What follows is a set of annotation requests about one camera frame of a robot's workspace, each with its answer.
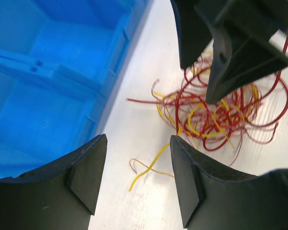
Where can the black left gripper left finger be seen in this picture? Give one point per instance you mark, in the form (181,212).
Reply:
(61,195)

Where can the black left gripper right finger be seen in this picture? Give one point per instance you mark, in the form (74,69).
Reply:
(213,196)

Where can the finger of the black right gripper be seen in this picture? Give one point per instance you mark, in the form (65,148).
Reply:
(192,32)
(242,52)

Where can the blue three-compartment plastic bin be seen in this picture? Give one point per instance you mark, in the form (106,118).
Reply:
(59,61)

